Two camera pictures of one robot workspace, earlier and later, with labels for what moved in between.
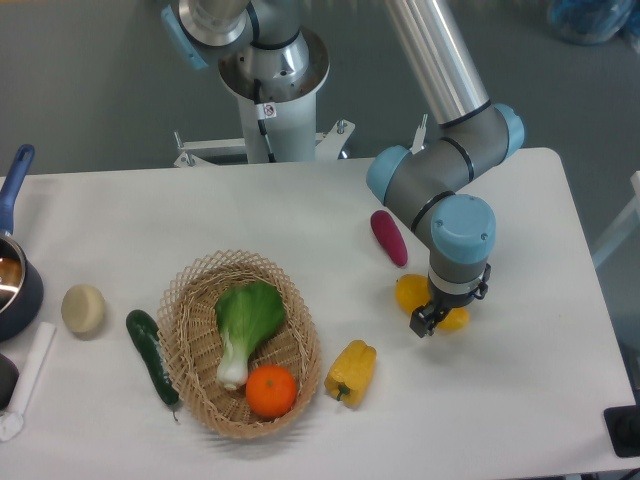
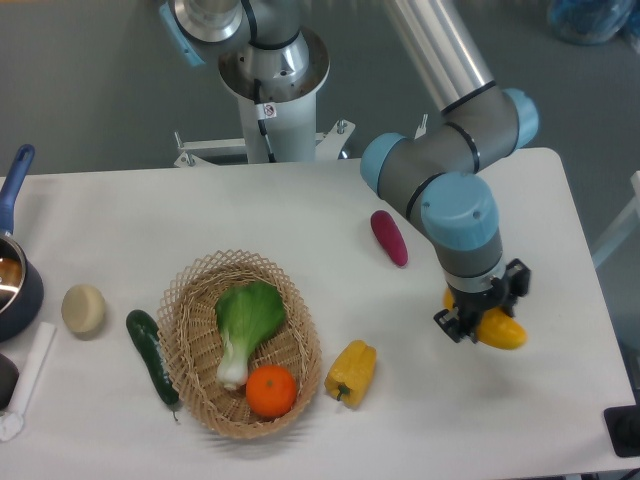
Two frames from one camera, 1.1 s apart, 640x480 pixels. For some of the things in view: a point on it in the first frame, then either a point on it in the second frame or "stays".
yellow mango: (412, 293) -> (495, 327)
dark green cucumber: (144, 334) stays
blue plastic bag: (589, 22) stays
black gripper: (424, 318) -> (470, 307)
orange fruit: (271, 390) stays
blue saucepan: (21, 290) stays
